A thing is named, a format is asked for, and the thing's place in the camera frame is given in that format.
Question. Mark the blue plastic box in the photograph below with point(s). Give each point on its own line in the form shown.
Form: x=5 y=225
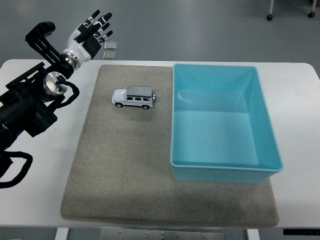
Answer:
x=212 y=135

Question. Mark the beige felt mat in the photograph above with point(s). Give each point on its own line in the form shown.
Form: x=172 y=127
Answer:
x=120 y=162

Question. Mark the grey metal plate with screws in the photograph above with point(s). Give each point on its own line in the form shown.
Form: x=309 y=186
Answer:
x=162 y=235

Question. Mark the white table leg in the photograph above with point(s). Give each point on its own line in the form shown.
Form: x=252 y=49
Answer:
x=61 y=234
x=253 y=235

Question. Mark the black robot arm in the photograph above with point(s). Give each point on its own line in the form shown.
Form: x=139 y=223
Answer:
x=20 y=112

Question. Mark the white toy car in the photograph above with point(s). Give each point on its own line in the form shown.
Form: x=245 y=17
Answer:
x=135 y=98

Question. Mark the silver floor socket plate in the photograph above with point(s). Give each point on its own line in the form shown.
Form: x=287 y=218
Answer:
x=109 y=55
x=110 y=45

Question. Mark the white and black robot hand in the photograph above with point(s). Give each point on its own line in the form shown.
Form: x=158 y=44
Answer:
x=80 y=45

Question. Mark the black table control panel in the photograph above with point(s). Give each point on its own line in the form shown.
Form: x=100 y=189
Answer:
x=301 y=231

